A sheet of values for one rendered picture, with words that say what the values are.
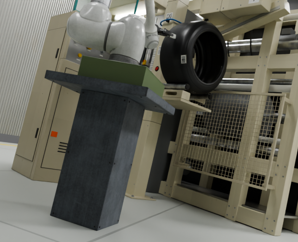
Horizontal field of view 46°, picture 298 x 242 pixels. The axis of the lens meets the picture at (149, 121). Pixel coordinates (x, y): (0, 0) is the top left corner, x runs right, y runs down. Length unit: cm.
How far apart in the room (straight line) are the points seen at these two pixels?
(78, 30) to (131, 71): 37
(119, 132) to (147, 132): 124
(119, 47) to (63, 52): 99
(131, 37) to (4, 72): 388
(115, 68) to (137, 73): 11
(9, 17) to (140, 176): 340
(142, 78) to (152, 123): 131
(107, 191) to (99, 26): 79
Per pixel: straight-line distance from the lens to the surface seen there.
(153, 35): 220
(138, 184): 284
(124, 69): 159
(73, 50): 274
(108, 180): 159
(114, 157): 158
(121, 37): 174
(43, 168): 265
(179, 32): 262
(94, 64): 166
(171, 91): 260
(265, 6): 292
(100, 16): 180
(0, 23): 534
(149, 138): 283
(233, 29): 310
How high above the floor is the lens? 41
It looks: 4 degrees up
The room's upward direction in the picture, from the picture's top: 13 degrees clockwise
